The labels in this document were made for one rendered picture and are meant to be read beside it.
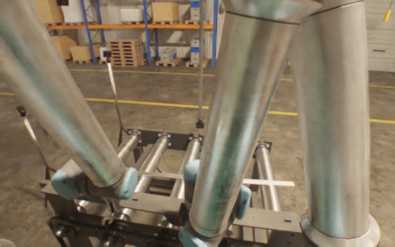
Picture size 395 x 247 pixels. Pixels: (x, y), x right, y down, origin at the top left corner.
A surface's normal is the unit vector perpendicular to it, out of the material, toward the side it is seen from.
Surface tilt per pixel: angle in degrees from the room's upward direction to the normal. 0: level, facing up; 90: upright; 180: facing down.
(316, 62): 92
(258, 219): 0
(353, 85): 77
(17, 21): 96
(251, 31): 91
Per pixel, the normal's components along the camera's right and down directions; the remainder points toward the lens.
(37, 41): 0.97, 0.15
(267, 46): -0.02, 0.55
